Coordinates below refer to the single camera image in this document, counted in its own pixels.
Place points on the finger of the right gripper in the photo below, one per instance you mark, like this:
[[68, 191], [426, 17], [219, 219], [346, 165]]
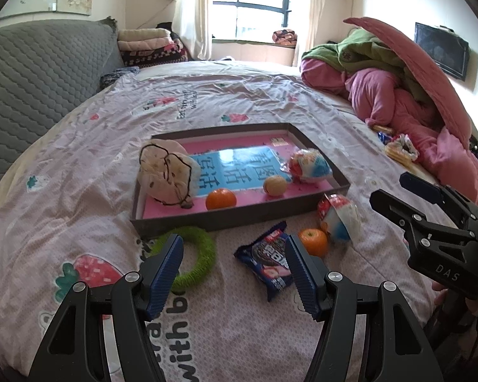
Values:
[[427, 240], [460, 209]]

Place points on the large orange tangerine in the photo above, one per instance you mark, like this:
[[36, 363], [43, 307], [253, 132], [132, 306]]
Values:
[[315, 241]]

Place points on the pink strawberry bedsheet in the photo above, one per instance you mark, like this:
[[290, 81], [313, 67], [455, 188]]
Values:
[[68, 215]]

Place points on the blue red toy egg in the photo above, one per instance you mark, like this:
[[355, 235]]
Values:
[[309, 166]]

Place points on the window with dark frame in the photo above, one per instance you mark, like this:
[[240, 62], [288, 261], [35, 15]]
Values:
[[248, 20]]

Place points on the patterned bag on sill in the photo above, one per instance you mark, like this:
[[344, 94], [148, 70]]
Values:
[[285, 37]]

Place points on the white red toy egg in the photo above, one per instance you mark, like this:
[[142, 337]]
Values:
[[339, 218]]

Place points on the small orange tangerine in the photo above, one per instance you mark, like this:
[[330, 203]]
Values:
[[221, 198]]

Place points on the wall mounted television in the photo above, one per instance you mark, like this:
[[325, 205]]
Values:
[[450, 52]]

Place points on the cream dotted scrunchie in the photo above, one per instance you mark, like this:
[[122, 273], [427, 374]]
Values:
[[168, 174]]

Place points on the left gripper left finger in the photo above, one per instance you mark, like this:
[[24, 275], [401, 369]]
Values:
[[73, 347]]

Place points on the dark patterned cloth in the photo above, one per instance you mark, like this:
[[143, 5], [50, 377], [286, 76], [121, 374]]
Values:
[[109, 78]]

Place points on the grey quilted headboard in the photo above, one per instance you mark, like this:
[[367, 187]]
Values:
[[48, 68]]

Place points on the dark shallow cardboard box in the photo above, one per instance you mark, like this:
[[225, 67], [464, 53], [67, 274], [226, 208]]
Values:
[[222, 219]]

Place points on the blue snack wrapper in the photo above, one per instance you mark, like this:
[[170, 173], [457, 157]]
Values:
[[385, 138]]

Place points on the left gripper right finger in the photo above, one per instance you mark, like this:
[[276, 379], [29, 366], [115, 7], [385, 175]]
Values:
[[395, 346]]

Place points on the green blanket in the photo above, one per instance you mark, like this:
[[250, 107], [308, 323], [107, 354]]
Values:
[[360, 50]]

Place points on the blue oreo cookie packet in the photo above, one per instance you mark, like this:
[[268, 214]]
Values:
[[266, 258]]

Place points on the cream curtain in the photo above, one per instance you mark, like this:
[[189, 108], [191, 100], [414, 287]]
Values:
[[191, 22], [305, 21]]

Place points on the biscuit packet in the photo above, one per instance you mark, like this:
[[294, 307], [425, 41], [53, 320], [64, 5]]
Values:
[[402, 150]]

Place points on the pink blue picture book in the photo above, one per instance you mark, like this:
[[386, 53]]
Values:
[[240, 162]]

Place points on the tan walnut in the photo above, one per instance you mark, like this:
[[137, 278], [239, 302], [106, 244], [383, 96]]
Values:
[[275, 186]]

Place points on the left cream curtain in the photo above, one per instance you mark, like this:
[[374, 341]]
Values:
[[191, 22]]

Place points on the stack of folded blankets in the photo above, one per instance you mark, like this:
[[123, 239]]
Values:
[[151, 47]]

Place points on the person right hand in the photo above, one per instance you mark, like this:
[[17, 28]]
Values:
[[441, 293]]

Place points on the pink quilt heap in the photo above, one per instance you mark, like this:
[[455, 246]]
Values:
[[378, 98]]

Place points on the right cream curtain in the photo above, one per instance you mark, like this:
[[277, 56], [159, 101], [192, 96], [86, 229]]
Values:
[[305, 21]]

